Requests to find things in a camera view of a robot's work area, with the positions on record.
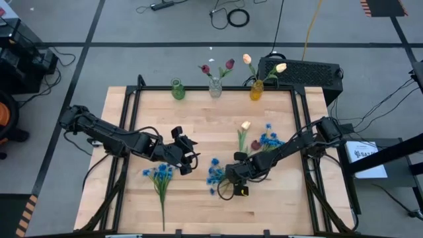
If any black hazard striped mat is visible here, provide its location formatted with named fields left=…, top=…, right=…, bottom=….
left=0, top=193, right=39, bottom=238
left=360, top=0, right=409, bottom=18

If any orange and black machine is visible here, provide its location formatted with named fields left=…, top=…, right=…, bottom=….
left=0, top=89, right=30, bottom=159

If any black equipment cart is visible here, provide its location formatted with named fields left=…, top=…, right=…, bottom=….
left=0, top=18, right=59, bottom=95

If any black metal table frame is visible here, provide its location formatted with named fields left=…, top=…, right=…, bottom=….
left=74, top=74, right=360, bottom=236

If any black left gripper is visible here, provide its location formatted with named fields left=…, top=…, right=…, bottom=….
left=153, top=126, right=202, bottom=176

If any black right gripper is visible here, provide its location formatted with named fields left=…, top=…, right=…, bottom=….
left=226, top=151, right=272, bottom=198

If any black looped right camera cable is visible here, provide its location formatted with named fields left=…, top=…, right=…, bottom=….
left=216, top=180, right=236, bottom=202

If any black metal stand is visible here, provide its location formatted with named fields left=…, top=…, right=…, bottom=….
left=336, top=132, right=423, bottom=212

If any clear glass vase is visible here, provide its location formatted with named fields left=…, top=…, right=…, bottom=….
left=208, top=77, right=223, bottom=99

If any cream peach artificial tulip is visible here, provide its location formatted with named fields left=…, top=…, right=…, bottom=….
left=260, top=62, right=288, bottom=83
left=237, top=120, right=252, bottom=153
left=243, top=54, right=260, bottom=83

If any black hanging cable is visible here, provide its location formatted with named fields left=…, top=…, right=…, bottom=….
left=272, top=0, right=285, bottom=56

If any white paper sign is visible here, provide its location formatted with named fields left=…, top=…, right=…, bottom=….
left=344, top=141, right=389, bottom=180

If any green glass vase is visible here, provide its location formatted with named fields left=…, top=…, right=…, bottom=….
left=170, top=77, right=186, bottom=101

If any yellow hanging cable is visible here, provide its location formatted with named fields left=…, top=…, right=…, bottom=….
left=301, top=0, right=324, bottom=62

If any black perforated computer case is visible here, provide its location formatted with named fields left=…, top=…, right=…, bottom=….
left=257, top=56, right=344, bottom=107

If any coiled black cable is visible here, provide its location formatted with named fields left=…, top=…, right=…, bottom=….
left=209, top=7, right=251, bottom=30

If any black power strip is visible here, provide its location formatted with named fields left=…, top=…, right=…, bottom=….
left=150, top=1, right=175, bottom=11

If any yellow glass vase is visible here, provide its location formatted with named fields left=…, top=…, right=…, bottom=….
left=249, top=79, right=265, bottom=101

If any blue artificial flower bunch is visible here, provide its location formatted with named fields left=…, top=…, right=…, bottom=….
left=206, top=157, right=229, bottom=196
left=258, top=123, right=287, bottom=153
left=141, top=162, right=176, bottom=232

